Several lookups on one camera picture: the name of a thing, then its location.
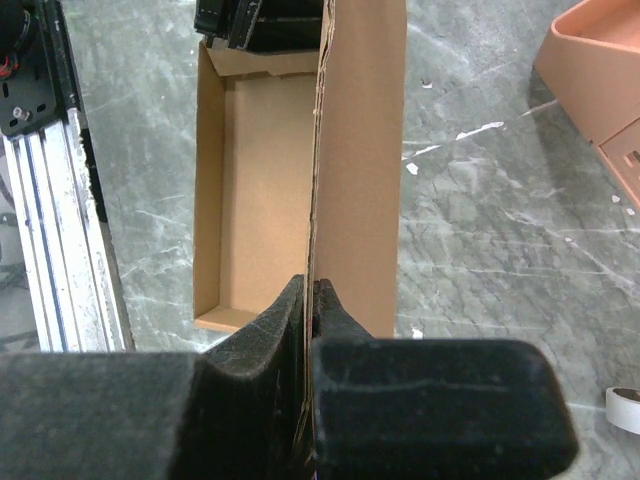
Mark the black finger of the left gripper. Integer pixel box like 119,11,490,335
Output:
194,0,323,53

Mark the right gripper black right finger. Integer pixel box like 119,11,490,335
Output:
311,279,579,479

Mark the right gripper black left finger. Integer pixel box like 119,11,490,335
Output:
1,275,306,479

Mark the cardboard box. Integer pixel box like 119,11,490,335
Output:
193,1,407,479

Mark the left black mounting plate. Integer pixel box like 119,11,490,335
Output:
1,1,82,138

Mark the peach plastic file organizer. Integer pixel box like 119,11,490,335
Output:
534,0,639,203

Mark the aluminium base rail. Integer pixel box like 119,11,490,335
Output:
3,108,135,352

